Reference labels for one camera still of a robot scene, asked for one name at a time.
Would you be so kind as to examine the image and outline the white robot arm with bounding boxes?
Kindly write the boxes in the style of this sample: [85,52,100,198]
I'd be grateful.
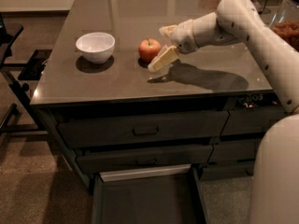
[148,0,299,224]

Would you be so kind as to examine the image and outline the dark middle left drawer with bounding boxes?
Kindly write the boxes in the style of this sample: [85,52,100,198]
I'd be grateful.
[77,145,213,174]

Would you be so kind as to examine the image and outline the dark counter cabinet frame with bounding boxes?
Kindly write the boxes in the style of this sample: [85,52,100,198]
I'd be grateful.
[31,91,281,194]

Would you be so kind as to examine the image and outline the open bottom left drawer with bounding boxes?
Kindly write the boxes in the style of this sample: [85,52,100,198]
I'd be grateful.
[92,164,208,224]

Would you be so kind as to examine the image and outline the black chair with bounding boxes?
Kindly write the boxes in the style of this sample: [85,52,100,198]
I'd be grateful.
[0,14,51,133]

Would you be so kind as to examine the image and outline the dark top left drawer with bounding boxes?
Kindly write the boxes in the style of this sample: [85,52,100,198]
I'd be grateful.
[57,111,229,148]

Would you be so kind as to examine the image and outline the glass jar with snacks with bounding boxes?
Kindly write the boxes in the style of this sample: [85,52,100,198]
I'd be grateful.
[270,0,299,51]

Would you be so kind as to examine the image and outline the dark bottom right drawer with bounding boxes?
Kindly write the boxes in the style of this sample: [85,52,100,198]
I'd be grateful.
[201,161,254,180]

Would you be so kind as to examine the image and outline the white ceramic bowl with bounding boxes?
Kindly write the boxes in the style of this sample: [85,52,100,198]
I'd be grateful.
[76,32,115,63]

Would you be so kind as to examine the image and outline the dark drawer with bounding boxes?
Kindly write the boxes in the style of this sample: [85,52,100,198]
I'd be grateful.
[208,139,260,162]
[221,105,285,135]
[77,145,213,174]
[57,111,229,148]
[201,161,254,180]

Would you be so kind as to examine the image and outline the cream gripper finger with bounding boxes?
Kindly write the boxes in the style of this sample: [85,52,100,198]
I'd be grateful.
[159,25,177,37]
[148,46,179,72]

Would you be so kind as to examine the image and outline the red apple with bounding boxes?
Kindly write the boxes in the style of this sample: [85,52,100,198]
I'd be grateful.
[138,38,162,63]

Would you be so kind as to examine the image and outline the dark top right drawer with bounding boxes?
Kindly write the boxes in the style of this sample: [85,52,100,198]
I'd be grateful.
[221,105,285,135]

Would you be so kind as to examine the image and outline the dark middle right drawer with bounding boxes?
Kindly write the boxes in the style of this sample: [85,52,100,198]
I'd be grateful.
[208,139,260,162]

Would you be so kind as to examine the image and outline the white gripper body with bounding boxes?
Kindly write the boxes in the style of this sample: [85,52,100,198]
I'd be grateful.
[170,20,198,54]

